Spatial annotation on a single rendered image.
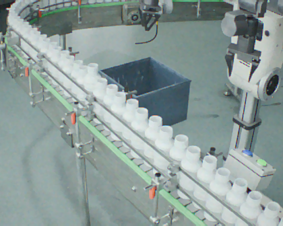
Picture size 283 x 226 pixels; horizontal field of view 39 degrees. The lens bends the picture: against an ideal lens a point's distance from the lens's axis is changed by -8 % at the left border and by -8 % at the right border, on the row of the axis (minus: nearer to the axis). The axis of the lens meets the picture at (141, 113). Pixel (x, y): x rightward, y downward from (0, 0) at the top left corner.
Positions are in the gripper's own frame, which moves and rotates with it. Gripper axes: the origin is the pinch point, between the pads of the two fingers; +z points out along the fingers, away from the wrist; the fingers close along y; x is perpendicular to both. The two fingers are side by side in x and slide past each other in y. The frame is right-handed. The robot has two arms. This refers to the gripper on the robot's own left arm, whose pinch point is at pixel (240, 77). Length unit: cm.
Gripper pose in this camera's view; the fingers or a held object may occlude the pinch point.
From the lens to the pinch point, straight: 129.4
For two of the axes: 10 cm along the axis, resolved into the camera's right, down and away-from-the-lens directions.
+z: -1.0, 8.7, 4.9
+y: 9.1, 2.8, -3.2
